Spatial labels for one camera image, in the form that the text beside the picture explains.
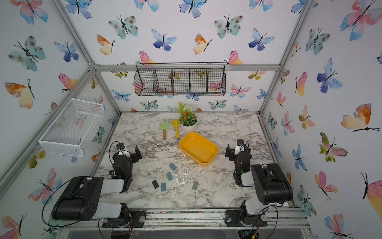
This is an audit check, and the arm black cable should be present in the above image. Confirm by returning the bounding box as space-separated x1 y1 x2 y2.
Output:
267 204 280 239
41 178 82 228

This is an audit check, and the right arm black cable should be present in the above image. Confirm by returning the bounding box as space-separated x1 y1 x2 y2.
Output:
267 204 280 239

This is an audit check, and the dark grey eraser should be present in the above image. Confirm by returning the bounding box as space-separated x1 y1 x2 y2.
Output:
152 180 159 189

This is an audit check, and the yellow toy shovel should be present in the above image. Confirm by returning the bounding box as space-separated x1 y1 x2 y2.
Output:
172 119 180 140

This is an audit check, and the white pot artificial plant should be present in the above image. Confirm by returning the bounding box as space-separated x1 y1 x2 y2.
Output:
176 102 198 133

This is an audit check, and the white mesh wall basket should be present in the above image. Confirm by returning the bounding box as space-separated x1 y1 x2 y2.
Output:
38 98 104 157

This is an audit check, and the green garden fork wooden handle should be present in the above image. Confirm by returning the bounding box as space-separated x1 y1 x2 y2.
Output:
159 120 169 140

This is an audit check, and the blue-grey eraser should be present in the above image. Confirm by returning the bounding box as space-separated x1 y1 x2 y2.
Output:
161 183 167 192
169 163 177 171
166 172 174 181

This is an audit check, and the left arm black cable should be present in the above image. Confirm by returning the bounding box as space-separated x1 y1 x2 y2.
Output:
41 178 82 228

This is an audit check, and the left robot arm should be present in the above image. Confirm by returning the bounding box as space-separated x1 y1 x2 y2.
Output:
51 147 146 229

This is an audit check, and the yellow plastic storage box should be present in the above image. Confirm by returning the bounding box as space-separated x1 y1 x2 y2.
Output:
179 132 219 167

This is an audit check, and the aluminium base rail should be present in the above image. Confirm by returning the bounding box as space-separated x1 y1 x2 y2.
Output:
59 208 311 231

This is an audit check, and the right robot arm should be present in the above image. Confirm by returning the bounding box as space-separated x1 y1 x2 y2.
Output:
224 145 293 227

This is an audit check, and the black wire wall basket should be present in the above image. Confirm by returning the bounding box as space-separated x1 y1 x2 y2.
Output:
133 62 226 96

